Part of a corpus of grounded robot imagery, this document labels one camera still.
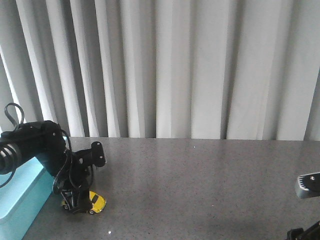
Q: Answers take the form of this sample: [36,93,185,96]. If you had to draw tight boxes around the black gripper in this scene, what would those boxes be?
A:
[14,120,94,214]
[286,221,320,240]

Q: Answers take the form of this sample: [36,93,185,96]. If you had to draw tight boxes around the yellow toy beetle car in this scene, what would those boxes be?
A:
[60,190,107,215]

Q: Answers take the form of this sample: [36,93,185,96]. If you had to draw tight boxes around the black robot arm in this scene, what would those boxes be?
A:
[0,120,93,213]

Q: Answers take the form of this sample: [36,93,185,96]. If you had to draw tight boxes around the light blue metal box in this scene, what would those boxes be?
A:
[0,157,54,240]

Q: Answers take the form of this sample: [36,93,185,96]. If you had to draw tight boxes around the grey pleated curtain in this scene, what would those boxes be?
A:
[0,0,320,141]

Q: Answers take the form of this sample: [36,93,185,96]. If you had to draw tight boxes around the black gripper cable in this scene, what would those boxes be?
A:
[0,102,95,195]

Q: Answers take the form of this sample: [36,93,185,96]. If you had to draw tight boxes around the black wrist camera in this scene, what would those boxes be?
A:
[75,141,107,168]

